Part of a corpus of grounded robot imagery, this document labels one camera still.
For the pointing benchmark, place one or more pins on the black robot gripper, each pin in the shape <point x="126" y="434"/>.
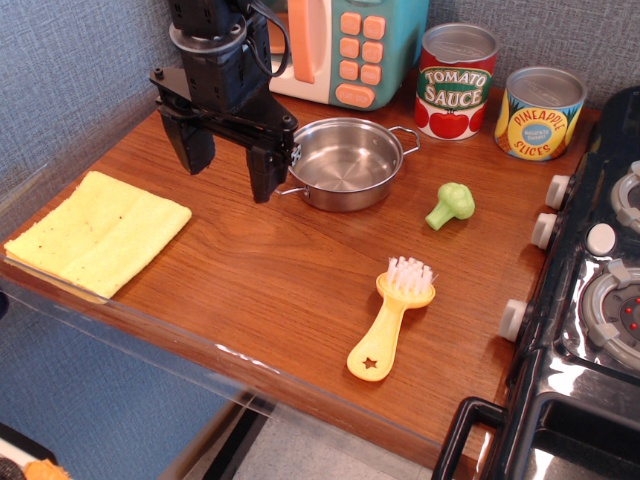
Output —
<point x="223" y="90"/>

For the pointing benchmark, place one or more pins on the stainless steel pot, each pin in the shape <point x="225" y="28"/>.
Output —
<point x="348" y="164"/>

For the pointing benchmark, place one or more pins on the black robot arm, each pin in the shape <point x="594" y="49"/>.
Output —
<point x="207" y="18"/>

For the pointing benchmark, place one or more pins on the teal toy microwave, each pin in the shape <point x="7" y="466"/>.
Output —
<point x="349" y="54"/>

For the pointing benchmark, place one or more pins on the yellow folded cloth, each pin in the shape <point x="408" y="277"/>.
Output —
<point x="99" y="238"/>

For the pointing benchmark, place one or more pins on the yellow dish brush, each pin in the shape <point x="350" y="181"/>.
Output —
<point x="407" y="284"/>

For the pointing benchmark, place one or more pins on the green toy broccoli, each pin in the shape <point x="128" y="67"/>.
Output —
<point x="455" y="200"/>

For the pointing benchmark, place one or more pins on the tomato sauce can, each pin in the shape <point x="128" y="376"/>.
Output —
<point x="454" y="78"/>

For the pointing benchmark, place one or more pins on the clear acrylic barrier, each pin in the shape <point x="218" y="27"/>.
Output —
<point x="272" y="295"/>

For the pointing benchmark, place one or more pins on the pineapple slices can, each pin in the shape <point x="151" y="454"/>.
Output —
<point x="539" y="112"/>

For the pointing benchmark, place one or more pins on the orange object at corner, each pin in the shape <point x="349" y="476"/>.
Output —
<point x="44" y="470"/>

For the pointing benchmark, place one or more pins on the black toy stove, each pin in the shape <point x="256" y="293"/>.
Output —
<point x="572" y="408"/>

